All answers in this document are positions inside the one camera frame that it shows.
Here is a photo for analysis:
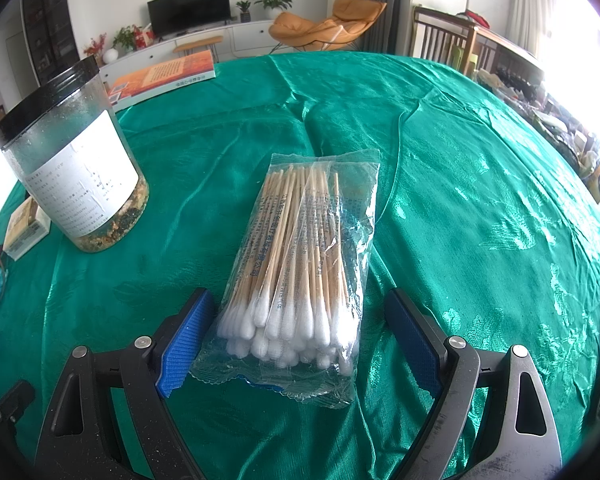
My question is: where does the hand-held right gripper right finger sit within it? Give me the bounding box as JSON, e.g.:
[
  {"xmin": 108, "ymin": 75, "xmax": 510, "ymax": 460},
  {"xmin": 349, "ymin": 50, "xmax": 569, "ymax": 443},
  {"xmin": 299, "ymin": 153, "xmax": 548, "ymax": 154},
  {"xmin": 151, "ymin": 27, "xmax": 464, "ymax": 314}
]
[{"xmin": 382, "ymin": 287, "xmax": 563, "ymax": 480}]

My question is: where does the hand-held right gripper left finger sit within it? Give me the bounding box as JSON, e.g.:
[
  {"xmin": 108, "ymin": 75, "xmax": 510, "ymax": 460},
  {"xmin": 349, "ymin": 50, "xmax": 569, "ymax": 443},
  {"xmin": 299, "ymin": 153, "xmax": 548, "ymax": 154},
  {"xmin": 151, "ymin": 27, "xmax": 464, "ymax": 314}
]
[{"xmin": 32, "ymin": 287, "xmax": 216, "ymax": 480}]

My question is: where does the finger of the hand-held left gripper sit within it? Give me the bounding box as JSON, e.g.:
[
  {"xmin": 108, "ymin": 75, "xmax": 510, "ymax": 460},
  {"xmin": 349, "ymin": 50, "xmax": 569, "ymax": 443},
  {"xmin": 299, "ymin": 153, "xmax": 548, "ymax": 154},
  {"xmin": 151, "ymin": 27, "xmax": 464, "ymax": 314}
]
[{"xmin": 0, "ymin": 379, "xmax": 36, "ymax": 425}]

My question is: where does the bag of cotton swabs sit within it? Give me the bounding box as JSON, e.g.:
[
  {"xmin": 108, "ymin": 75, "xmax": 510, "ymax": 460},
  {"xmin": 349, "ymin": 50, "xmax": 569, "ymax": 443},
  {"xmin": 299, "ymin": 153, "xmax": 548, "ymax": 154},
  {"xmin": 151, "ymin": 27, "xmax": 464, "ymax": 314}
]
[{"xmin": 189, "ymin": 150, "xmax": 381, "ymax": 405}]

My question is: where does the beige white paper box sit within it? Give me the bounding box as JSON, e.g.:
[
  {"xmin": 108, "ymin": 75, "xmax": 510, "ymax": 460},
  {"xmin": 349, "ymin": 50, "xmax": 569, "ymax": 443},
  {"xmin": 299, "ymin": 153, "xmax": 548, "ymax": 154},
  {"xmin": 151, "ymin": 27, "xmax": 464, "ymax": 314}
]
[{"xmin": 2, "ymin": 196, "xmax": 51, "ymax": 261}]

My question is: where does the green satin tablecloth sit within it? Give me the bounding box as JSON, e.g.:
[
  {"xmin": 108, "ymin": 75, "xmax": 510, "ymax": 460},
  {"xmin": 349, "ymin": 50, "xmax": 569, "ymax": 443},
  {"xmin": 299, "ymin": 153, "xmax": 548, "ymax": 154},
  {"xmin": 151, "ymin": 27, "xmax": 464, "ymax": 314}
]
[{"xmin": 0, "ymin": 52, "xmax": 600, "ymax": 480}]

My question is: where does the clear jar with black lid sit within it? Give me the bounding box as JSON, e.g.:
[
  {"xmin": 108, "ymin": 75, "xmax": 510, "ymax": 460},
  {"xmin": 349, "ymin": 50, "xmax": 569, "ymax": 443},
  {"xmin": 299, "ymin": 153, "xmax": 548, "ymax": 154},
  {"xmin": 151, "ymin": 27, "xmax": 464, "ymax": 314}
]
[{"xmin": 0, "ymin": 55, "xmax": 150, "ymax": 254}]

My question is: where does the clutter of small household goods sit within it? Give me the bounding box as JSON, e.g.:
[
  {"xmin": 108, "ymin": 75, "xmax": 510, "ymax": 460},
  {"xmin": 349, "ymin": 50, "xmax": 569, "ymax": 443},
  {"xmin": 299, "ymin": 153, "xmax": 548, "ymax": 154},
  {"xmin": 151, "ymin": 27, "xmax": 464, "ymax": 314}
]
[{"xmin": 472, "ymin": 60, "xmax": 600, "ymax": 202}]

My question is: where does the orange book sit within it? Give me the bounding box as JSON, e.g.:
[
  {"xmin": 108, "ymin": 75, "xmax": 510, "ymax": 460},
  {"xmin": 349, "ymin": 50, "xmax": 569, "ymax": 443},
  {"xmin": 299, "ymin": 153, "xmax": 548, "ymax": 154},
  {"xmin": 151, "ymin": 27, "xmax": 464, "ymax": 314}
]
[{"xmin": 100, "ymin": 50, "xmax": 218, "ymax": 113}]

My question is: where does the wooden stool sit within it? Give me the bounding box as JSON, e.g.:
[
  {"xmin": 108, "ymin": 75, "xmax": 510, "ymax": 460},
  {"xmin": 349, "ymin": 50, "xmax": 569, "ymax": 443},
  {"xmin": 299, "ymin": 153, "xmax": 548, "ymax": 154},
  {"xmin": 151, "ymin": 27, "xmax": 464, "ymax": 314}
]
[{"xmin": 172, "ymin": 35, "xmax": 225, "ymax": 64}]

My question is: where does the wooden slatted chair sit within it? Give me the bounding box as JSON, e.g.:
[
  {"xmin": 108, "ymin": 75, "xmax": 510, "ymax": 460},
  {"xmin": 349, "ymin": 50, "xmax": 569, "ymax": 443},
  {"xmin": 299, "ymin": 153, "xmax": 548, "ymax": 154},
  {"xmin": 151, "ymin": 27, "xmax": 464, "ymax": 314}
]
[{"xmin": 411, "ymin": 5, "xmax": 547, "ymax": 82}]

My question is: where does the red flower bouquet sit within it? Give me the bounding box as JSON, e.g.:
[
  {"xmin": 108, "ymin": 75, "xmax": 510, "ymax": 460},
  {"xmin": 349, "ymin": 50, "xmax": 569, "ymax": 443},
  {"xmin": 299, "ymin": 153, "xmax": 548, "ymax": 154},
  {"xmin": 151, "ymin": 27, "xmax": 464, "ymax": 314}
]
[{"xmin": 83, "ymin": 33, "xmax": 107, "ymax": 59}]

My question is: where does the white low cabinet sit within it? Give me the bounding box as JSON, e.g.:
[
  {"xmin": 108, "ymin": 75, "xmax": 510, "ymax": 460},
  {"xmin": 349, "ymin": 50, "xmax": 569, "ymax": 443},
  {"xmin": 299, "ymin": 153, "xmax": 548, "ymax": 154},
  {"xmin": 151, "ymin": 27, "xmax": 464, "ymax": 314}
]
[{"xmin": 97, "ymin": 20, "xmax": 282, "ymax": 79}]

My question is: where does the dark tall shelf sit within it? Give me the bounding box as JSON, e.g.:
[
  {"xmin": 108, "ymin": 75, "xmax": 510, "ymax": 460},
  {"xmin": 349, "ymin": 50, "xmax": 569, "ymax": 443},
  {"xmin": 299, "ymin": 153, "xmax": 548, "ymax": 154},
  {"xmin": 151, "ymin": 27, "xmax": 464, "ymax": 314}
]
[{"xmin": 20, "ymin": 0, "xmax": 77, "ymax": 92}]

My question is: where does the orange lounge chair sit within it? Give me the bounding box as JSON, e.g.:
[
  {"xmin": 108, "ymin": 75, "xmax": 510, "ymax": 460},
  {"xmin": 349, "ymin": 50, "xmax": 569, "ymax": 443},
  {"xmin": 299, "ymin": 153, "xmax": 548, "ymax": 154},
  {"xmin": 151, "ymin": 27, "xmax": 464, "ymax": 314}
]
[{"xmin": 267, "ymin": 0, "xmax": 388, "ymax": 56}]

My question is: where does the grey curtain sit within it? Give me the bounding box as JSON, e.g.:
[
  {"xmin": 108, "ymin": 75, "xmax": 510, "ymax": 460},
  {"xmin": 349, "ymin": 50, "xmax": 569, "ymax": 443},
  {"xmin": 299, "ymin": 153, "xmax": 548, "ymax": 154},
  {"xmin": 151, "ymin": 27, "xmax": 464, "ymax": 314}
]
[{"xmin": 367, "ymin": 0, "xmax": 414, "ymax": 56}]

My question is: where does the black television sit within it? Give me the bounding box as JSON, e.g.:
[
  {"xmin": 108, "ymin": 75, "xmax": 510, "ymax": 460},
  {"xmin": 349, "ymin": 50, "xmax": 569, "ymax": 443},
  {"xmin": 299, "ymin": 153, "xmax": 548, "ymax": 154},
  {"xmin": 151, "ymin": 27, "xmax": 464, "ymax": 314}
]
[{"xmin": 146, "ymin": 0, "xmax": 231, "ymax": 39}]

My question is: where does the green potted plant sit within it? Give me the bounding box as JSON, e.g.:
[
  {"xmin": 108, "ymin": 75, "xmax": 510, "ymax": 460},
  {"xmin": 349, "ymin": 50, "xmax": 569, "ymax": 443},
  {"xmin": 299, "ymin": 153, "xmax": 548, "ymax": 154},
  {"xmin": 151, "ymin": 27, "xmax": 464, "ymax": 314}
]
[{"xmin": 254, "ymin": 0, "xmax": 299, "ymax": 21}]

